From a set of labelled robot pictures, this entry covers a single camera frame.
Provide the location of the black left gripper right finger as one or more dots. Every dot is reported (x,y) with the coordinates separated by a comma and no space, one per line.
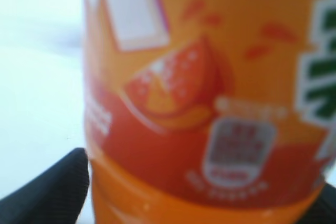
(323,209)

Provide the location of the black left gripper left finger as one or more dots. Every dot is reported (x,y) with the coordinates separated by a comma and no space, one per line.
(55,196)

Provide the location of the orange Mirinda soda bottle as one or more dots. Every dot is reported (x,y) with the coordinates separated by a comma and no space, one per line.
(208,111)

